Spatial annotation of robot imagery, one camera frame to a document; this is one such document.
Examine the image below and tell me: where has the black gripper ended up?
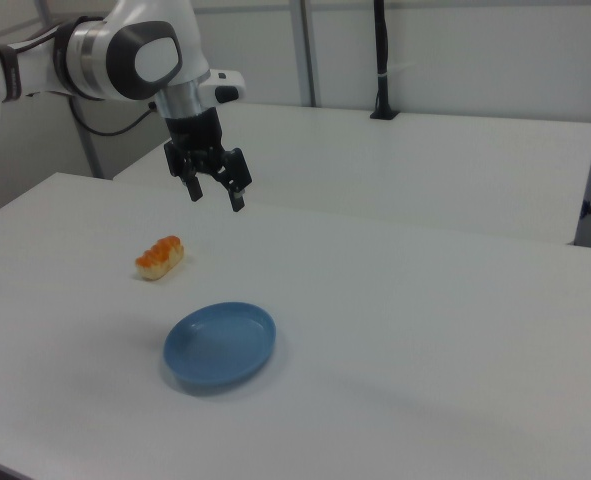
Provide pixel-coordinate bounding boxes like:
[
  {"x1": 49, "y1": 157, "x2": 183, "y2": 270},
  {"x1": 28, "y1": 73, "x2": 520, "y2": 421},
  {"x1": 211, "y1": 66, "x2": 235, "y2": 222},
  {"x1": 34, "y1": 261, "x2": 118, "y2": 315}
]
[{"x1": 163, "y1": 106, "x2": 254, "y2": 214}]

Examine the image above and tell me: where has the orange glazed bread roll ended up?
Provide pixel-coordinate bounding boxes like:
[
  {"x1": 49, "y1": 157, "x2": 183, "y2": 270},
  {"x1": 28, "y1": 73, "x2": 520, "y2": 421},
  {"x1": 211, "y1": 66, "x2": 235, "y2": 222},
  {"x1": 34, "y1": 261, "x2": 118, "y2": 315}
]
[{"x1": 134, "y1": 233, "x2": 186, "y2": 282}]

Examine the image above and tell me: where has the blue oval plate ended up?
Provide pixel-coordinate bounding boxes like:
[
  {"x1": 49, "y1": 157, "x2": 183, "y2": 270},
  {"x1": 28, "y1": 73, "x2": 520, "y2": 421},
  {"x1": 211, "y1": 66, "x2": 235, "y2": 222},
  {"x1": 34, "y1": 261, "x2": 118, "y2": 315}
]
[{"x1": 162, "y1": 300, "x2": 278, "y2": 391}]

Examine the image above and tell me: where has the white side table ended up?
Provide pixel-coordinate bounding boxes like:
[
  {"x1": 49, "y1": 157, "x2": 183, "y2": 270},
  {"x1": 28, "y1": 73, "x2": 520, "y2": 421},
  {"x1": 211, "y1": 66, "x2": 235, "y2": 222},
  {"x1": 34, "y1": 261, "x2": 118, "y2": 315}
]
[{"x1": 112, "y1": 102, "x2": 591, "y2": 246}]

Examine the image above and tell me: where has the black pole with base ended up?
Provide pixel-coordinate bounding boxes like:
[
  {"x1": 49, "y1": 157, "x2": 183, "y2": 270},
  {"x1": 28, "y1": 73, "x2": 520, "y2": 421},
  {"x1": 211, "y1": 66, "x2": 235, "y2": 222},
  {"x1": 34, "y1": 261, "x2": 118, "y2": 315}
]
[{"x1": 369, "y1": 0, "x2": 402, "y2": 122}]

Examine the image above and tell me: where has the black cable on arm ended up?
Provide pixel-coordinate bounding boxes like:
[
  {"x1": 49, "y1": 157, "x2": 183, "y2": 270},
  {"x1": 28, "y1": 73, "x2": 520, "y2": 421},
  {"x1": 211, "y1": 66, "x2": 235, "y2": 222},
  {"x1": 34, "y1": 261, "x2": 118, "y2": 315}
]
[{"x1": 68, "y1": 94, "x2": 158, "y2": 138}]

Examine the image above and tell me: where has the grey partition post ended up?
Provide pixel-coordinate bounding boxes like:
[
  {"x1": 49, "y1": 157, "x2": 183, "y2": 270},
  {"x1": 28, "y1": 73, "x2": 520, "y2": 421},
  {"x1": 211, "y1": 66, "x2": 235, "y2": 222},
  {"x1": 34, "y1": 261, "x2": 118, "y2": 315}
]
[{"x1": 298, "y1": 0, "x2": 322, "y2": 108}]

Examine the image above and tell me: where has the black strap on arm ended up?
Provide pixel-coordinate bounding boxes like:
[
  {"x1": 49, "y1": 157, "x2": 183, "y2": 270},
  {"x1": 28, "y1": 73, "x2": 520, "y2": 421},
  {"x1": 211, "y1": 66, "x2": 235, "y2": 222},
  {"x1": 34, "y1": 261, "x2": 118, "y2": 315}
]
[{"x1": 0, "y1": 43, "x2": 25, "y2": 104}]

